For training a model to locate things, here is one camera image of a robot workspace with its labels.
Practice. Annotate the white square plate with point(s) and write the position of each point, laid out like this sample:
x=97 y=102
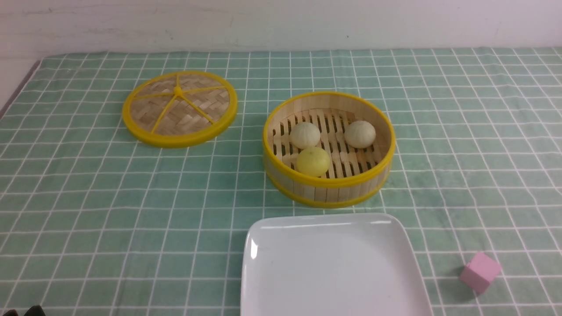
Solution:
x=331 y=265

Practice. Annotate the white steamed bun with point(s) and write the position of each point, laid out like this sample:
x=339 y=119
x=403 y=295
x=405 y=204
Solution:
x=304 y=135

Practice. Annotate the yellow bamboo steamer lid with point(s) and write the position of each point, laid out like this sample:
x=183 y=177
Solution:
x=180 y=109

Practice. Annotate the pink cube block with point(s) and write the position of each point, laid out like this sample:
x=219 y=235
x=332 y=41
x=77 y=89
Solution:
x=480 y=272

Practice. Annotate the beige steamed bun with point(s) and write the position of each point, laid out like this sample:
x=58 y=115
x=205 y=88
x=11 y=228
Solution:
x=360 y=134

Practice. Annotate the yellow steamed bun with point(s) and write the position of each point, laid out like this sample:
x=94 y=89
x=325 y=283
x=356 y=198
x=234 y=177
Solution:
x=313 y=161

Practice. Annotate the yellow bamboo steamer basket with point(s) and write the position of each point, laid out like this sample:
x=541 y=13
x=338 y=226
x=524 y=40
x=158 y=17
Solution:
x=354 y=175

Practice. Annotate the green checkered tablecloth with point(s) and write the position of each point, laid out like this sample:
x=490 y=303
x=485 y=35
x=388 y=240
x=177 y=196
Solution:
x=94 y=222

